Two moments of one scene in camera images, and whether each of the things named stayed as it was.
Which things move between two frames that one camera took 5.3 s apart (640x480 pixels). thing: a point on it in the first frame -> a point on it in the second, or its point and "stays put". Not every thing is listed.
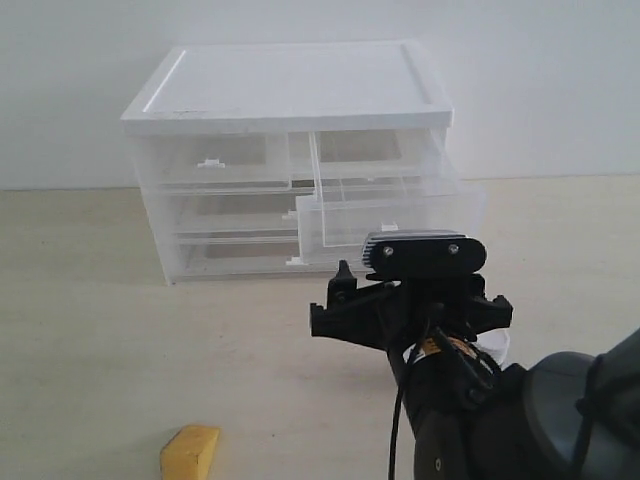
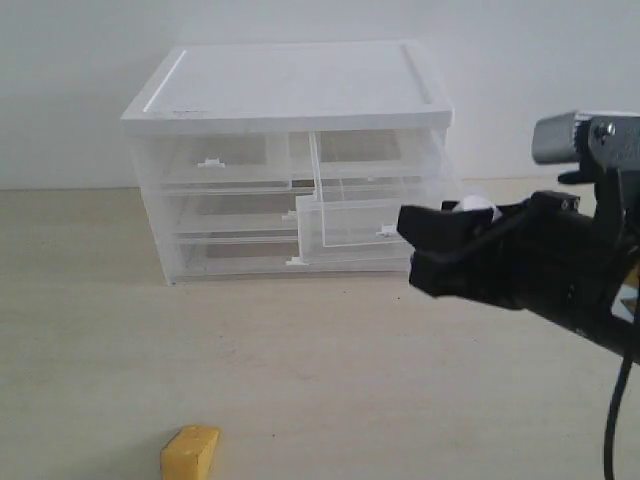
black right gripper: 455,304 -> 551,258
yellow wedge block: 188,453 stays put
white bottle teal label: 493,345 -> 472,202
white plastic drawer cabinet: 282,160 stays put
